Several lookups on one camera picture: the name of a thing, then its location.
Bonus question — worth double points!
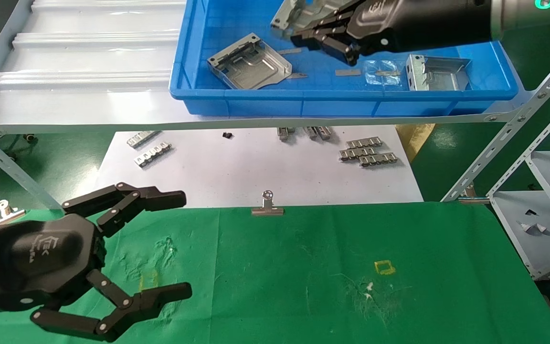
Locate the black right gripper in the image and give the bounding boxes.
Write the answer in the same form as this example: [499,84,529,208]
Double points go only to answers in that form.
[290,0,493,66]

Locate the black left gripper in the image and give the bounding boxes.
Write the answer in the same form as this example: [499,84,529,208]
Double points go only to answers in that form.
[0,183,193,343]

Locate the sheet metal bracket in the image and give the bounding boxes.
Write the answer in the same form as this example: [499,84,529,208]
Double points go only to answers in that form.
[270,0,348,39]

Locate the crumpled clear plastic bag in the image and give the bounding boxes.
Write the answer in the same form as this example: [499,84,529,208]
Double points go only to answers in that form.
[363,60,403,87]

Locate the large blue plastic bin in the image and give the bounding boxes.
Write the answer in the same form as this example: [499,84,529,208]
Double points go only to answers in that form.
[169,0,519,118]

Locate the flat slotted sheet metal part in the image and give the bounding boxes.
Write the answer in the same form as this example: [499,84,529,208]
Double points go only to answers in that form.
[207,32,293,91]

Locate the box-shaped sheet metal part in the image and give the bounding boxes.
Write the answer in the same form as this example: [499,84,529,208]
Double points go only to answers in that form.
[405,54,471,92]

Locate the small white plastic pieces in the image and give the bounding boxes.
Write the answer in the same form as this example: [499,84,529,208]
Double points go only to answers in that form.
[518,222,548,235]

